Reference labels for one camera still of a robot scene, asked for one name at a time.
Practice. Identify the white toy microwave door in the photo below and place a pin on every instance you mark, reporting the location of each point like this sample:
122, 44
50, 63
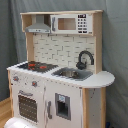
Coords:
72, 24

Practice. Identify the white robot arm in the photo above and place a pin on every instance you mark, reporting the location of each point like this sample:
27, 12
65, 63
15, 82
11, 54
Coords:
18, 123

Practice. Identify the wooden toy kitchen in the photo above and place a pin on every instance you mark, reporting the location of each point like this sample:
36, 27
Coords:
63, 50

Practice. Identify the grey toy sink basin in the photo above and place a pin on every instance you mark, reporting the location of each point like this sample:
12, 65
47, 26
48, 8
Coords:
73, 74

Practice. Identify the black toy faucet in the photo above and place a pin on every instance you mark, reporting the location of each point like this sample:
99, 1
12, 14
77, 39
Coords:
82, 64

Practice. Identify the black stovetop red burners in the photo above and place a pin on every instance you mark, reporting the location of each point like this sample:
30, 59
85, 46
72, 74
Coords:
37, 66

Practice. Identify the right red stove knob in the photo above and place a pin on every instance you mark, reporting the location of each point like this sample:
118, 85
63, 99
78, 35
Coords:
34, 83

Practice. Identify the red stove knob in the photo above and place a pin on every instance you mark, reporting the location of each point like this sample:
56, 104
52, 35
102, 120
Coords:
15, 78
34, 83

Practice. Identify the white cabinet door ice dispenser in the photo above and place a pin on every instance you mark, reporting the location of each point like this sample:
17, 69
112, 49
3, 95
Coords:
63, 108

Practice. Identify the grey range hood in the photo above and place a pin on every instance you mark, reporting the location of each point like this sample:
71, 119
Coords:
40, 24

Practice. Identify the left red stove knob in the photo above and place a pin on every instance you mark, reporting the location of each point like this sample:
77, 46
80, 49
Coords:
15, 78

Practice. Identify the white oven door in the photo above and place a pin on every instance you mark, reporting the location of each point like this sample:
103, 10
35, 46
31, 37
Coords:
28, 105

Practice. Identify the grey backdrop curtain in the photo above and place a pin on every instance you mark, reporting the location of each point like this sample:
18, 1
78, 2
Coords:
115, 45

